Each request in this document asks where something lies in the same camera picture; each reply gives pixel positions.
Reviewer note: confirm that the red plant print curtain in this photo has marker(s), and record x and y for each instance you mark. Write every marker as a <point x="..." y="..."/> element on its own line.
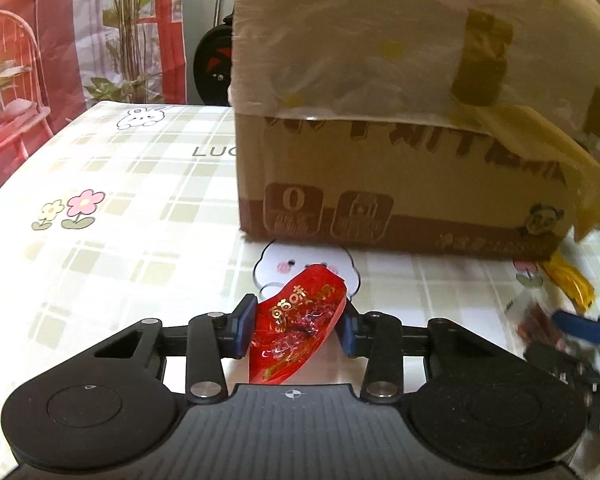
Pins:
<point x="60" y="57"/>

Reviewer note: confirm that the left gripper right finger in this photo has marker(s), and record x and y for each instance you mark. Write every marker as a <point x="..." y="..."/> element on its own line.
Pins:
<point x="377" y="337"/>

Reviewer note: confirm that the yellow snack packet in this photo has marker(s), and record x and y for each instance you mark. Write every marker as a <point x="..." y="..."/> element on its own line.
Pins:
<point x="569" y="279"/>

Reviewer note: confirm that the brown cardboard box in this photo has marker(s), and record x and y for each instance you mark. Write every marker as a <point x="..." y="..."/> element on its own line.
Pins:
<point x="468" y="127"/>

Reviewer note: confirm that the black exercise bike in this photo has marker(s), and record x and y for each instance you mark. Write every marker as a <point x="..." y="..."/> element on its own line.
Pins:
<point x="213" y="63"/>

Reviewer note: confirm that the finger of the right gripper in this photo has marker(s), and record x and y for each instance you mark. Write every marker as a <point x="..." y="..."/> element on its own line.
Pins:
<point x="577" y="326"/>

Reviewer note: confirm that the checkered bed sheet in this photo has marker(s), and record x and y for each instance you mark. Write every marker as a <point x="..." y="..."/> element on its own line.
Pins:
<point x="166" y="244"/>

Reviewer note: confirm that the red snack packet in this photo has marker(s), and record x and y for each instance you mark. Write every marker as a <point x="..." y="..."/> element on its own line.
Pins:
<point x="293" y="324"/>

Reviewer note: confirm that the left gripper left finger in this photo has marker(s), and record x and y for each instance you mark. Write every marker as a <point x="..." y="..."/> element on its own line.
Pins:
<point x="212" y="337"/>

